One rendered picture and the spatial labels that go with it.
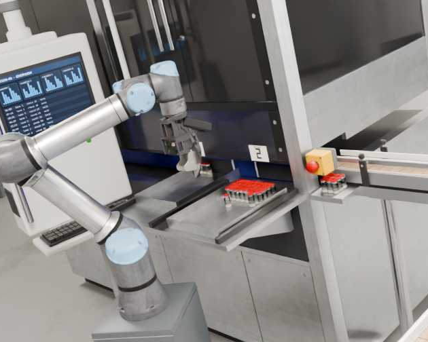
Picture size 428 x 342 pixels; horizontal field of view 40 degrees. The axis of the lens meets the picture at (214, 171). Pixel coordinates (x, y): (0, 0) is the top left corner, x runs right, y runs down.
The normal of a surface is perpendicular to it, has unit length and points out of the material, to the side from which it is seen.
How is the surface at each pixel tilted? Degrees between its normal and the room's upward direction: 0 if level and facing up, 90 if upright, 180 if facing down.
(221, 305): 90
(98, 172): 90
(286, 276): 90
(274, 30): 90
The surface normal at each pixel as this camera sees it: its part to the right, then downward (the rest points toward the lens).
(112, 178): 0.54, 0.14
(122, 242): -0.19, -0.88
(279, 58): -0.69, 0.37
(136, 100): 0.25, 0.25
